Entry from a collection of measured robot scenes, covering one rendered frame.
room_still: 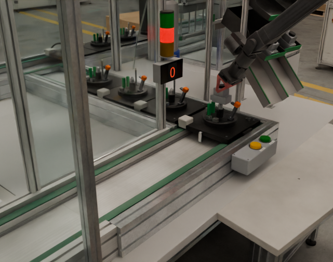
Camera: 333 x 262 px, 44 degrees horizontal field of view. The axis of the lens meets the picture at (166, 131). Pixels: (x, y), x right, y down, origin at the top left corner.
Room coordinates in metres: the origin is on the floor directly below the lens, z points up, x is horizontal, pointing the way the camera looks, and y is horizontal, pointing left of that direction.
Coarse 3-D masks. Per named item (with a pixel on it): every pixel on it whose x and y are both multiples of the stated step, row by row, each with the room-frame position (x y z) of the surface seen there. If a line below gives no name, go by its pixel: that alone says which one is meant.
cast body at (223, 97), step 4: (220, 84) 1.53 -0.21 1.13; (220, 88) 1.50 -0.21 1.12; (228, 88) 1.51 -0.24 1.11; (216, 92) 1.51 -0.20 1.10; (220, 92) 1.50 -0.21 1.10; (224, 92) 1.50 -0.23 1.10; (228, 92) 1.51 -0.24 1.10; (212, 96) 1.52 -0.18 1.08; (216, 96) 1.51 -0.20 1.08; (220, 96) 1.50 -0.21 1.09; (224, 96) 1.50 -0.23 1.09; (228, 96) 1.50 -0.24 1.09; (212, 100) 1.52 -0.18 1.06; (216, 100) 1.51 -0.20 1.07; (220, 100) 1.49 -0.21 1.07; (224, 100) 1.48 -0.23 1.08; (228, 100) 1.49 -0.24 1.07; (224, 104) 1.48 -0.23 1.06
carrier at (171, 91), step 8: (168, 96) 1.69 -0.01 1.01; (176, 96) 1.75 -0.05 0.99; (168, 104) 1.64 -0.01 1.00; (176, 104) 1.65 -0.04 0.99; (184, 104) 1.65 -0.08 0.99; (192, 104) 1.70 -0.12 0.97; (200, 104) 1.70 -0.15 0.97; (168, 112) 1.61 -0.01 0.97; (176, 112) 1.61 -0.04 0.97; (184, 112) 1.61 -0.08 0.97; (192, 112) 1.61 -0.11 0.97; (168, 120) 1.54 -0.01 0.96; (176, 120) 1.53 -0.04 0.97
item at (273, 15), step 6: (252, 0) 1.70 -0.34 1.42; (258, 0) 1.77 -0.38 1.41; (264, 0) 1.79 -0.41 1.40; (270, 0) 1.79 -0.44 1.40; (252, 6) 1.70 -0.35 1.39; (258, 6) 1.67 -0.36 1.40; (264, 6) 1.73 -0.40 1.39; (270, 6) 1.75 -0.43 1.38; (276, 6) 1.76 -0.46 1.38; (282, 6) 1.74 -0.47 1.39; (258, 12) 1.67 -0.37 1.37; (264, 12) 1.65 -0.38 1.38; (270, 12) 1.70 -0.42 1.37; (276, 12) 1.71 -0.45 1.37; (270, 18) 1.63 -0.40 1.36
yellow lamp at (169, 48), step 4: (160, 44) 1.45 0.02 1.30; (164, 44) 1.43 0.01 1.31; (168, 44) 1.43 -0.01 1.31; (172, 44) 1.44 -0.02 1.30; (160, 48) 1.45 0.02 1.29; (164, 48) 1.43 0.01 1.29; (168, 48) 1.43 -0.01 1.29; (172, 48) 1.44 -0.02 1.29; (160, 52) 1.45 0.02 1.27; (164, 52) 1.43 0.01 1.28; (168, 52) 1.43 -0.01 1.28; (172, 52) 1.44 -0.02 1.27; (164, 56) 1.43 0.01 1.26; (168, 56) 1.43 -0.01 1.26
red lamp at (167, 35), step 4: (160, 28) 1.45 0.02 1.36; (172, 28) 1.44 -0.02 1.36; (160, 32) 1.45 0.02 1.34; (164, 32) 1.43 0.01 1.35; (168, 32) 1.43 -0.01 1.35; (172, 32) 1.44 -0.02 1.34; (160, 36) 1.45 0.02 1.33; (164, 36) 1.43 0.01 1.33; (168, 36) 1.43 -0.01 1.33; (172, 36) 1.44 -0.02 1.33; (160, 40) 1.45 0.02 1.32; (164, 40) 1.43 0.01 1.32; (168, 40) 1.43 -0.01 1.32; (172, 40) 1.44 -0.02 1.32
